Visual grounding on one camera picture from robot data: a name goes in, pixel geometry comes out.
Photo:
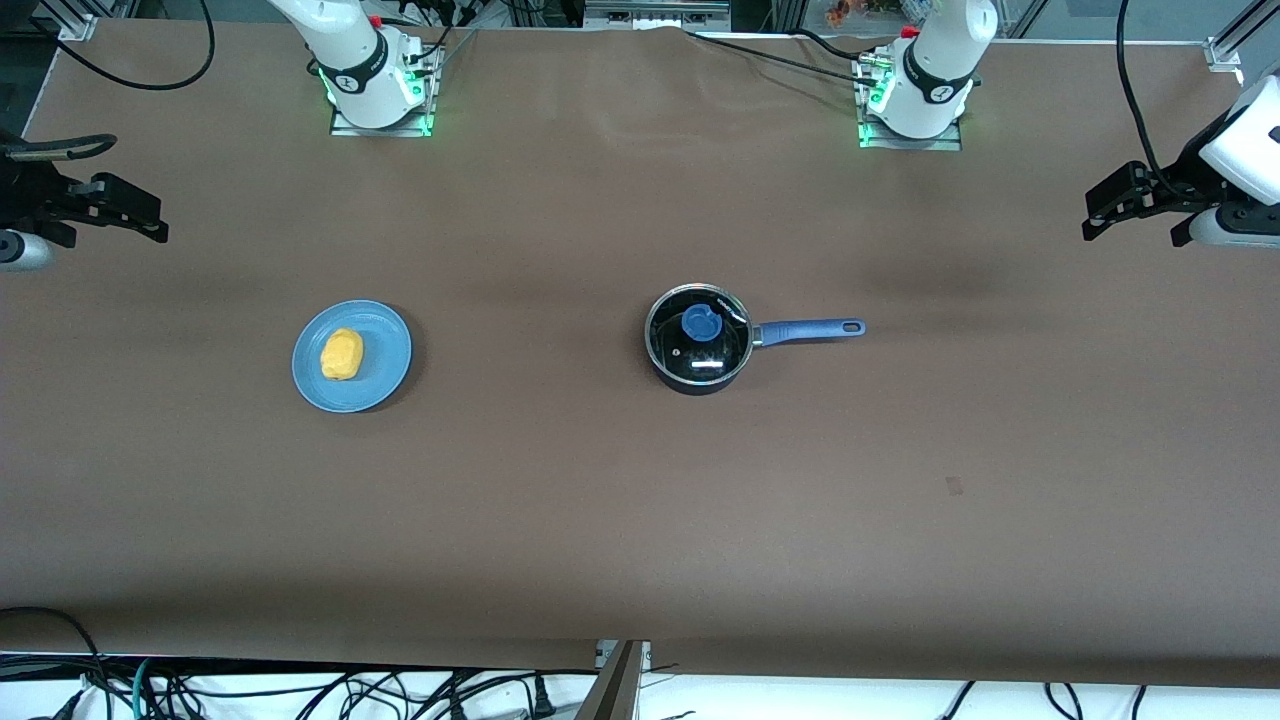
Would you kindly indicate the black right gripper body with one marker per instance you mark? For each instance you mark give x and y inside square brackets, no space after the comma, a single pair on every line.
[28,192]

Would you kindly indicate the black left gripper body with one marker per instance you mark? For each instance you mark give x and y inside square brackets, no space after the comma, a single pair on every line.
[1186,181]

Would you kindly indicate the yellow potato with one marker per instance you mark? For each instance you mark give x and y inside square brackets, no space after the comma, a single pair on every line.
[342,355]

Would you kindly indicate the glass lid with blue knob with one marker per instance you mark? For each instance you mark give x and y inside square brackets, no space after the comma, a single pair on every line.
[702,323]

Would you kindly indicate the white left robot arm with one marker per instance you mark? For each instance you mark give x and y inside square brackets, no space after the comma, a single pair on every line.
[935,70]

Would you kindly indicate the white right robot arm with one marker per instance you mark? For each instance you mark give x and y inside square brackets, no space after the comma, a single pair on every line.
[350,60]

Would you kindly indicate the blue round plate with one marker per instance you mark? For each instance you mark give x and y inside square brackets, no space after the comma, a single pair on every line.
[388,350]

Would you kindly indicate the orange background object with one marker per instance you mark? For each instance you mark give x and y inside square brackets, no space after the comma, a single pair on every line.
[845,12]

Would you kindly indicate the brown table cover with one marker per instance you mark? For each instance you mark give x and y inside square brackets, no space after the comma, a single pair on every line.
[640,550]

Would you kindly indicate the black power plug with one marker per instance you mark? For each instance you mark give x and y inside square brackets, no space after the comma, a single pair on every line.
[543,700]

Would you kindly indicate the aluminium corner bracket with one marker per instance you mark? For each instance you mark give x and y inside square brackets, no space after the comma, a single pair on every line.
[78,26]
[1225,55]

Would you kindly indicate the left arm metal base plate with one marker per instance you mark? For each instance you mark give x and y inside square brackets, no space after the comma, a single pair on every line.
[945,144]

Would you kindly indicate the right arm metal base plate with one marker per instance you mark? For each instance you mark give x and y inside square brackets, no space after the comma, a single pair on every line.
[345,129]

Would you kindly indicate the silver metal rail unit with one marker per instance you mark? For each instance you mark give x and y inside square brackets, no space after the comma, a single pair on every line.
[655,15]

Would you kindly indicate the aluminium table frame leg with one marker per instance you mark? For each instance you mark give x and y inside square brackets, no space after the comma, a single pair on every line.
[615,690]

